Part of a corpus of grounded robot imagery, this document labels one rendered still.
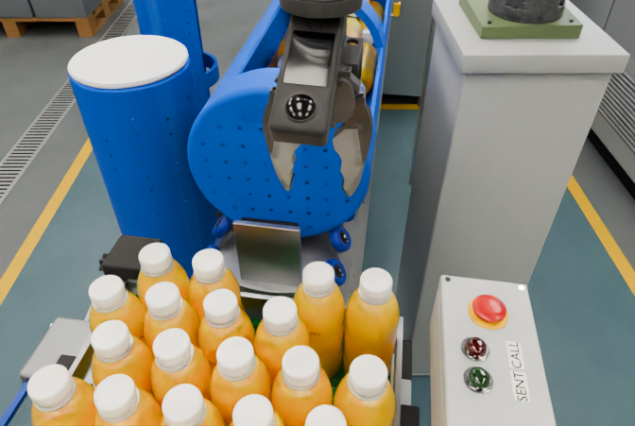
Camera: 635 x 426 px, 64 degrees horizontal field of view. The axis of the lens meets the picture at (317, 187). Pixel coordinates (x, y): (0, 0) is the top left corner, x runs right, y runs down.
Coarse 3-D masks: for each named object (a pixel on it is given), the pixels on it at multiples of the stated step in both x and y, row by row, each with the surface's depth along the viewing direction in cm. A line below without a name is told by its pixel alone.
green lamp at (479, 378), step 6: (474, 366) 50; (480, 366) 50; (468, 372) 50; (474, 372) 49; (480, 372) 49; (486, 372) 49; (468, 378) 50; (474, 378) 49; (480, 378) 49; (486, 378) 49; (474, 384) 49; (480, 384) 49; (486, 384) 49
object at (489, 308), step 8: (480, 296) 57; (488, 296) 57; (472, 304) 56; (480, 304) 56; (488, 304) 56; (496, 304) 56; (504, 304) 56; (480, 312) 55; (488, 312) 55; (496, 312) 55; (504, 312) 55; (488, 320) 54; (496, 320) 54
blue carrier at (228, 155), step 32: (384, 0) 144; (256, 32) 91; (384, 32) 109; (256, 64) 111; (224, 96) 71; (256, 96) 69; (192, 128) 75; (224, 128) 74; (256, 128) 73; (192, 160) 78; (224, 160) 77; (256, 160) 76; (320, 160) 75; (224, 192) 82; (256, 192) 80; (288, 192) 79; (320, 192) 78; (320, 224) 83
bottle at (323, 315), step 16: (304, 288) 63; (336, 288) 64; (304, 304) 63; (320, 304) 62; (336, 304) 63; (304, 320) 63; (320, 320) 63; (336, 320) 64; (320, 336) 64; (336, 336) 66; (320, 352) 67; (336, 352) 69; (336, 368) 71
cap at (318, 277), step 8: (312, 264) 63; (320, 264) 63; (328, 264) 63; (304, 272) 62; (312, 272) 62; (320, 272) 62; (328, 272) 62; (304, 280) 61; (312, 280) 61; (320, 280) 61; (328, 280) 61; (312, 288) 61; (320, 288) 61; (328, 288) 61
